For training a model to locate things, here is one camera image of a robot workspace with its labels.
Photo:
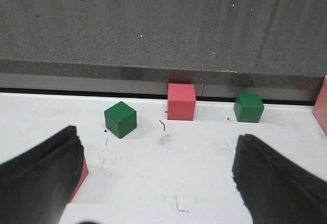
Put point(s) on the pink cube by counter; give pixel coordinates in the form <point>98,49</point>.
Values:
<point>181,101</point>

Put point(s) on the dark grey stone counter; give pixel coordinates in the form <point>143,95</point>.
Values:
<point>274,47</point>

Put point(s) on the green cube on left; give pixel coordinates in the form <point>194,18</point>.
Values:
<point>120,119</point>

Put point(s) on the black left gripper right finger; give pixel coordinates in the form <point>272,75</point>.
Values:
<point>273,188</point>

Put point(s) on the pink plastic bin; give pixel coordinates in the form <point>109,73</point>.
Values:
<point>320,107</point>

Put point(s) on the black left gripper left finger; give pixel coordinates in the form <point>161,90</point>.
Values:
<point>37,185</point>

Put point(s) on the pink cube front left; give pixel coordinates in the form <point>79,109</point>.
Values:
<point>83,176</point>

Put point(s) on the green cube near bin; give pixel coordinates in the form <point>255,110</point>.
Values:
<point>248,107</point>

